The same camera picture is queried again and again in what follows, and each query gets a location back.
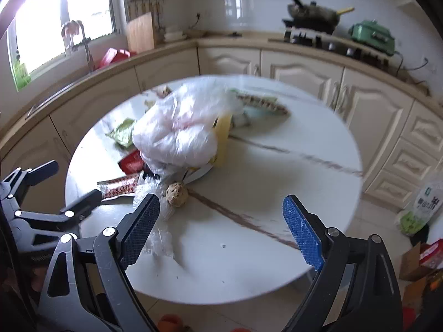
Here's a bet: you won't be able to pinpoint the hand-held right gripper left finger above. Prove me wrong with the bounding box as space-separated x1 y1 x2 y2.
37 193 161 332

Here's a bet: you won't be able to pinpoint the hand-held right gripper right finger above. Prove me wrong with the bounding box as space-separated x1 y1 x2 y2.
277 194 404 332

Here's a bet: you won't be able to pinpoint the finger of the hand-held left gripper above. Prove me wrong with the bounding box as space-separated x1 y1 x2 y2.
0 160 59 204
13 189 104 238

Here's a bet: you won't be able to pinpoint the red patterned wrapper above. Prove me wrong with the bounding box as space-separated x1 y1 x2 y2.
97 173 141 199

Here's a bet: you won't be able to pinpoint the clear plastic wrap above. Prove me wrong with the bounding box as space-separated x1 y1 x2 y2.
133 175 174 256

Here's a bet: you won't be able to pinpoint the green snack packet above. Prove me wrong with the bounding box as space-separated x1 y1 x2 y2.
105 118 136 147

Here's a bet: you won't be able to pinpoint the brown crumpled ball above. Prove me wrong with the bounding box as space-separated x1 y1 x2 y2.
165 181 189 207

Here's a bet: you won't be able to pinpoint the red packet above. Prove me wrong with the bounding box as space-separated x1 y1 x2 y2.
118 149 146 174

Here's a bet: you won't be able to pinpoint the orange object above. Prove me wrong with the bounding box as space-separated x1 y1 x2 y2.
157 314 191 332

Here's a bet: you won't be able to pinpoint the white plastic bag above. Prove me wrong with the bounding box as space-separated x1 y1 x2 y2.
132 76 243 177

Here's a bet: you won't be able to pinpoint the brown cardboard box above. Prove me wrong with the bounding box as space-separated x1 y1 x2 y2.
398 242 433 282

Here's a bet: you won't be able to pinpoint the white and green rice bag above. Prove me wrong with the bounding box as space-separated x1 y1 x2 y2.
398 176 443 236

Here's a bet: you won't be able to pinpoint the yellow tape roll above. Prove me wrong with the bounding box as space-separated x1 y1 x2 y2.
208 112 233 168

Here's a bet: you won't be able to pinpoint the metal faucet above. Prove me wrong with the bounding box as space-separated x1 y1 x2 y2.
61 21 96 73

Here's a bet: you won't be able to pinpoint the red box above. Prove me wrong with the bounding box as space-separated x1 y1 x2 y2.
419 238 443 270

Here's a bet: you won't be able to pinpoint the red container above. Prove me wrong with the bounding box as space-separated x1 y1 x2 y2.
99 48 137 70

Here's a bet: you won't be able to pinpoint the long patterned packet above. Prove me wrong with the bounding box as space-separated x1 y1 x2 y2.
228 88 289 116

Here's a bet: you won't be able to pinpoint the window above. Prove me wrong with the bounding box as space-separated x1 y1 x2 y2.
7 0 118 90

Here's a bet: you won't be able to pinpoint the cream kitchen cabinets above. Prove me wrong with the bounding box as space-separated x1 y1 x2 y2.
0 46 443 215

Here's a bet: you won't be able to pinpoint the wooden cutting board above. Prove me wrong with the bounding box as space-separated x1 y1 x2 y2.
125 12 156 54

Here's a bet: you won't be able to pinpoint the black gas stove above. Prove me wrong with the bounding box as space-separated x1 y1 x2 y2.
282 17 398 68

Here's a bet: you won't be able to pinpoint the green electric cooker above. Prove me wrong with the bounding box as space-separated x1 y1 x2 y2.
348 20 397 56

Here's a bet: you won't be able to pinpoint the black wok with lid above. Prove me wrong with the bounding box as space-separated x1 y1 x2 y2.
277 0 355 30

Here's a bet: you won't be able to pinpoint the black power cable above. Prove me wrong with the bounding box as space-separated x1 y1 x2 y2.
395 53 430 85

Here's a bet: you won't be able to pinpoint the wall utensil rack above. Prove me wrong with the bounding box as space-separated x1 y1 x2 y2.
125 0 175 25

